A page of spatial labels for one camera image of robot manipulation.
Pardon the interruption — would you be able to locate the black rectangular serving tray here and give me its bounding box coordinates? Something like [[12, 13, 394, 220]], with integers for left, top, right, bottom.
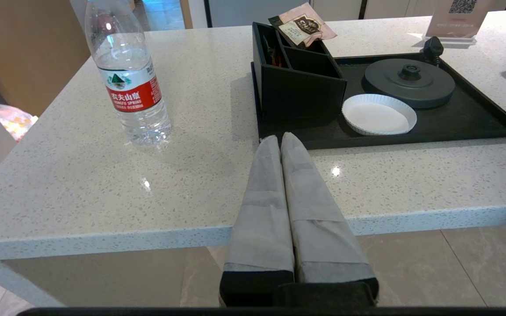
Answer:
[[251, 53, 506, 151]]

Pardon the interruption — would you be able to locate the red sachet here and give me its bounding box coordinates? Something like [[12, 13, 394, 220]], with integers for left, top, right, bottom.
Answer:
[[267, 45, 285, 68]]

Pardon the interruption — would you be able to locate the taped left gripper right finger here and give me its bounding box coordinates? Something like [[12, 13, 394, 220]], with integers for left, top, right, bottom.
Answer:
[[281, 132, 379, 307]]

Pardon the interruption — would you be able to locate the black compartment organizer box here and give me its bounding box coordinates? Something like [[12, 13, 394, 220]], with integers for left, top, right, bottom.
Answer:
[[252, 22, 348, 122]]

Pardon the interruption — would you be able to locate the black round kettle base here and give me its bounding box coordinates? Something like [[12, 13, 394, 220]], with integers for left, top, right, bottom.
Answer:
[[364, 58, 456, 109]]

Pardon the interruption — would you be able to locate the pink tea sachet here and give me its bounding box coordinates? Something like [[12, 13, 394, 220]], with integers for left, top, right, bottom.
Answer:
[[268, 3, 338, 48]]

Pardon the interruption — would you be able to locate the silver refrigerator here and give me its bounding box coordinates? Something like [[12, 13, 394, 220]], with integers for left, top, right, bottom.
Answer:
[[205, 0, 315, 29]]

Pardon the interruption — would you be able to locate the yellow white plastic bag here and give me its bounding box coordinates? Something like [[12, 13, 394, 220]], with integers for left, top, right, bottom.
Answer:
[[0, 104, 39, 142]]

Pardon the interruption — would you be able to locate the acrylic WiFi QR sign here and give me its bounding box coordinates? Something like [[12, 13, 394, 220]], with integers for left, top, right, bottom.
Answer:
[[426, 0, 492, 43]]

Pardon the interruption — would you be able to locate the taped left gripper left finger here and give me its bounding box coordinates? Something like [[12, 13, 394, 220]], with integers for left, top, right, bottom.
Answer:
[[219, 135, 295, 307]]

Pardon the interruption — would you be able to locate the red-cap bottle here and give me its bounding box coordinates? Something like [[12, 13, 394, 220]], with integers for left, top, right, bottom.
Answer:
[[85, 0, 172, 147]]

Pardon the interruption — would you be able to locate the brown wooden door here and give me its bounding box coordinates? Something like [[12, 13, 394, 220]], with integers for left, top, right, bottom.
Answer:
[[0, 0, 91, 117]]

